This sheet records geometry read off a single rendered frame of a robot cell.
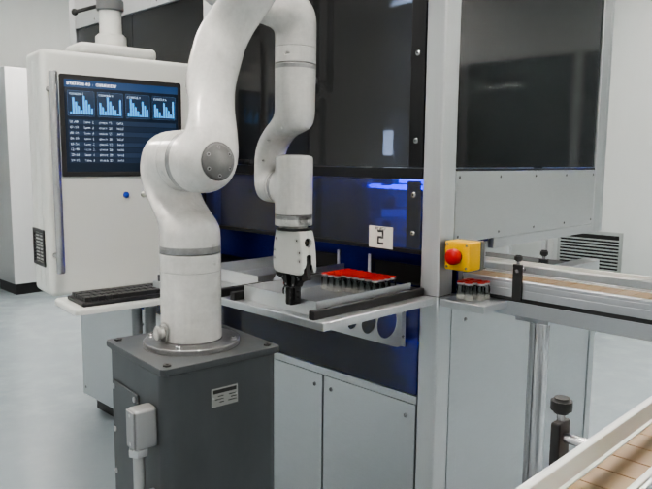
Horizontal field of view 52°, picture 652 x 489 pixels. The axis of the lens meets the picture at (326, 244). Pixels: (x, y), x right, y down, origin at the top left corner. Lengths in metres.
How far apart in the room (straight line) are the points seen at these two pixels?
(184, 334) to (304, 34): 0.67
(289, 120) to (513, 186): 0.80
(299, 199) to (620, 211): 5.16
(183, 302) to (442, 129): 0.79
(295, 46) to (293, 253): 0.44
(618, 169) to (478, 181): 4.63
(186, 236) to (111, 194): 0.98
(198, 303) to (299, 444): 1.02
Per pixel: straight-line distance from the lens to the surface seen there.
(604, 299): 1.64
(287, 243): 1.47
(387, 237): 1.81
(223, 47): 1.34
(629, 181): 6.39
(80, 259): 2.23
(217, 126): 1.26
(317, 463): 2.19
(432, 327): 1.76
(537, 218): 2.14
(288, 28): 1.47
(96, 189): 2.23
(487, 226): 1.89
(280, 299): 1.57
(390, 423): 1.92
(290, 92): 1.45
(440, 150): 1.70
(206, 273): 1.30
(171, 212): 1.32
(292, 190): 1.44
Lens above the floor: 1.23
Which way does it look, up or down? 7 degrees down
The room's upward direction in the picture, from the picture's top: 1 degrees clockwise
